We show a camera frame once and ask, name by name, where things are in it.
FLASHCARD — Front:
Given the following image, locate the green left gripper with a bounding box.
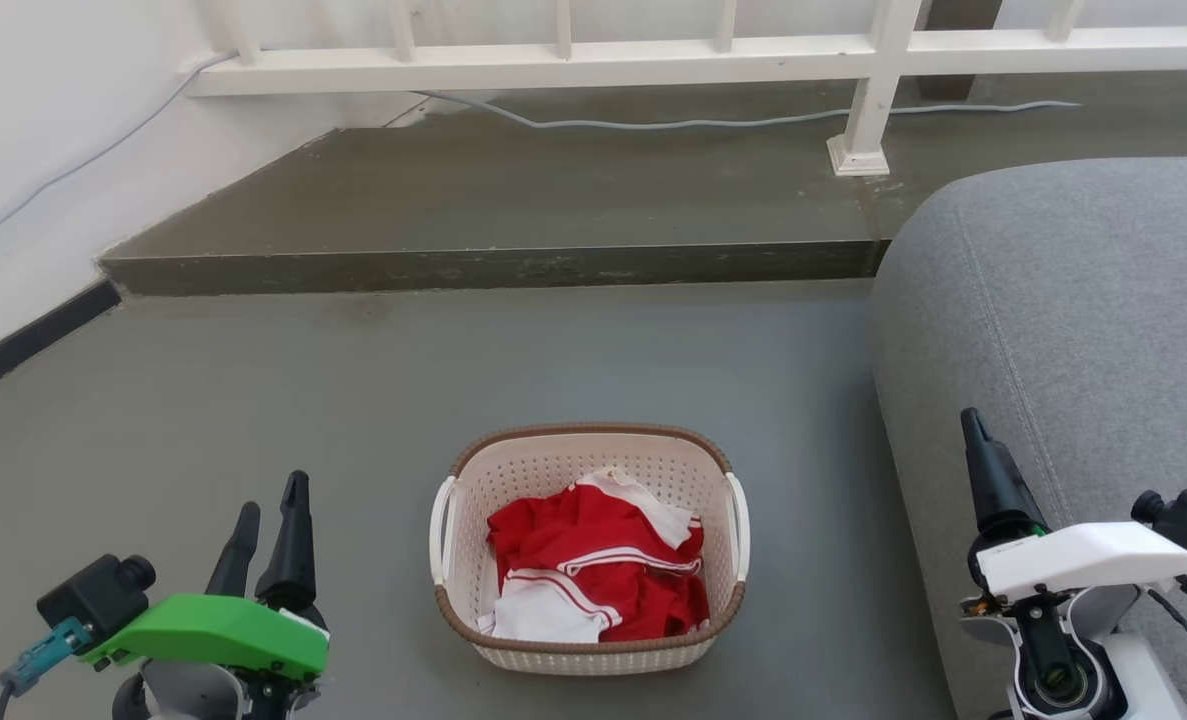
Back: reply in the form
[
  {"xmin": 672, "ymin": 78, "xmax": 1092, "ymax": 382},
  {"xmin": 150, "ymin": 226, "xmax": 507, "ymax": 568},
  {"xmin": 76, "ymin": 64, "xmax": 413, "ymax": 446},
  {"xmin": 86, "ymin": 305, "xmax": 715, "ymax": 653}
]
[{"xmin": 83, "ymin": 471, "xmax": 330, "ymax": 720}]

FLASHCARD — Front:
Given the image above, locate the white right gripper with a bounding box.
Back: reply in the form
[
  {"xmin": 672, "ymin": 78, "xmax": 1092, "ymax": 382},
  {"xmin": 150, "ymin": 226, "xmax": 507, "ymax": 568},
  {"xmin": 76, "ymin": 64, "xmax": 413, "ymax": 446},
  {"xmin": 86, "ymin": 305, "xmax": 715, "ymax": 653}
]
[{"xmin": 960, "ymin": 407, "xmax": 1187, "ymax": 603}]

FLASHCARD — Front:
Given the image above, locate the cream perforated plastic laundry basket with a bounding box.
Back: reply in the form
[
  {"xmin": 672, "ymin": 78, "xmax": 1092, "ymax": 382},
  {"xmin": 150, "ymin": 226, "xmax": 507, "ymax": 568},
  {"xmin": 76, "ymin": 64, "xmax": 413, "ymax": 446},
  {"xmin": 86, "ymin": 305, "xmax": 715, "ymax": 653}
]
[{"xmin": 429, "ymin": 422, "xmax": 751, "ymax": 676}]

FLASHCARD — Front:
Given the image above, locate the grey fabric sofa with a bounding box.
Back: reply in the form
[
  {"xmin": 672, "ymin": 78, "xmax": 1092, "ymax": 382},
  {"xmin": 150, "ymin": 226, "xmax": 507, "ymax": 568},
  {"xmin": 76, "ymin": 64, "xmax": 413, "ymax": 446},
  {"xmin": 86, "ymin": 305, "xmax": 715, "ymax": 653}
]
[{"xmin": 871, "ymin": 155, "xmax": 1187, "ymax": 720}]

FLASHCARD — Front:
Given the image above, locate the red and white garment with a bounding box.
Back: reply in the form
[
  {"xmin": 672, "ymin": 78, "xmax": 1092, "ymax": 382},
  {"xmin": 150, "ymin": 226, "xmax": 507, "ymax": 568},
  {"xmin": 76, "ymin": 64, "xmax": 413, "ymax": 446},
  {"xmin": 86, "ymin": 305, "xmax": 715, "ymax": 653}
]
[{"xmin": 476, "ymin": 468, "xmax": 711, "ymax": 644}]

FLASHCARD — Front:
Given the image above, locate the white wooden railing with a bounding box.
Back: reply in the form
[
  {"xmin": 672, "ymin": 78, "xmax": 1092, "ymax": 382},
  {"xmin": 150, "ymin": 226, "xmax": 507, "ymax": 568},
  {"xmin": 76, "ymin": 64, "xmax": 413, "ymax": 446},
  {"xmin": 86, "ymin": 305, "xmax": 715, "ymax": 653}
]
[{"xmin": 185, "ymin": 0, "xmax": 1187, "ymax": 178}]

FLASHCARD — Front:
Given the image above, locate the black wall baseboard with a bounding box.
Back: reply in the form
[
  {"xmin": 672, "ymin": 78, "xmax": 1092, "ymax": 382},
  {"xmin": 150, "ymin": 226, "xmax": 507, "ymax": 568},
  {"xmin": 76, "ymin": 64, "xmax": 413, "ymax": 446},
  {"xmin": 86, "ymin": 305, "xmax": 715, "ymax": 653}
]
[{"xmin": 0, "ymin": 279, "xmax": 123, "ymax": 407}]

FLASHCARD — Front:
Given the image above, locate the dark brown post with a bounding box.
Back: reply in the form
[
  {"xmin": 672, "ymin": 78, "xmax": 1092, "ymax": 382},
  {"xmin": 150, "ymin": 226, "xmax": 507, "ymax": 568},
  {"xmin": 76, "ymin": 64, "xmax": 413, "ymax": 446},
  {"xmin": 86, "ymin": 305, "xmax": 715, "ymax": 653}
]
[{"xmin": 917, "ymin": 0, "xmax": 1004, "ymax": 102}]

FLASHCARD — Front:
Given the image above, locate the thin grey floor cable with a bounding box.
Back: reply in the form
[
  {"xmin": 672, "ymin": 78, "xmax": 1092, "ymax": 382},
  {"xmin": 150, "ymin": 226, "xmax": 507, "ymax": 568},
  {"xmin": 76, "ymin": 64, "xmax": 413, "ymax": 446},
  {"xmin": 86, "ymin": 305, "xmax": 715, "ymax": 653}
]
[{"xmin": 0, "ymin": 52, "xmax": 1082, "ymax": 257}]

